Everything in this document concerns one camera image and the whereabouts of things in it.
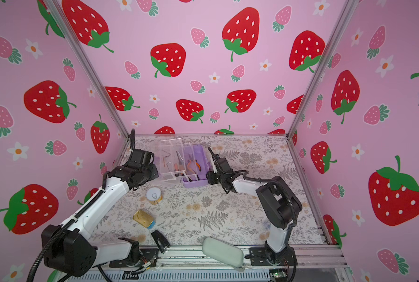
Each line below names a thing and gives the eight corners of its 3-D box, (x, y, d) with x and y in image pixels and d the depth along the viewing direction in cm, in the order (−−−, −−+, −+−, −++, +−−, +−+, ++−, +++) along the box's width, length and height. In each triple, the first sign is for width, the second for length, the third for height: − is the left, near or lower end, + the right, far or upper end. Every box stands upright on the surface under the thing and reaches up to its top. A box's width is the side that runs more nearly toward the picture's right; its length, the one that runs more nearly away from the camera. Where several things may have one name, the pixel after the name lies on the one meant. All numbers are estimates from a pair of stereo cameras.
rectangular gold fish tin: (134, 220, 86) (130, 217, 83) (142, 211, 89) (138, 208, 86) (151, 231, 83) (148, 228, 79) (158, 221, 86) (155, 217, 82)
